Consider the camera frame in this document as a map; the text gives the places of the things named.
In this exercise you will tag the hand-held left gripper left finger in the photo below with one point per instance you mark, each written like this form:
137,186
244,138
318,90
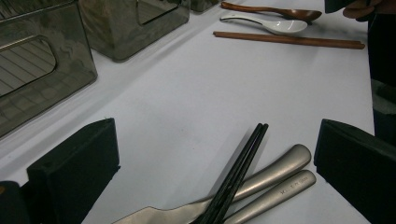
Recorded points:
71,174

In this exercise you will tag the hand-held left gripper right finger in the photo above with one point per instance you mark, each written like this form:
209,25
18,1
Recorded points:
358,168

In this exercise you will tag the brown wooden chopstick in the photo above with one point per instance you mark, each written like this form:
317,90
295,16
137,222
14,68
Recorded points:
311,38
311,43

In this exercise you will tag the white ceramic spoon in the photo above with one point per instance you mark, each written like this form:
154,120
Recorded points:
286,26

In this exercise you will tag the metal table knife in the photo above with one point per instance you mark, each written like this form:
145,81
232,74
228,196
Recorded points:
280,168

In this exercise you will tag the translucent grey plastic bin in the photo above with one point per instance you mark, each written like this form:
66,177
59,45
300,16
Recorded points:
71,62
202,4
109,37

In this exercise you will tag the metal fork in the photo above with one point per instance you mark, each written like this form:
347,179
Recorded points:
280,193

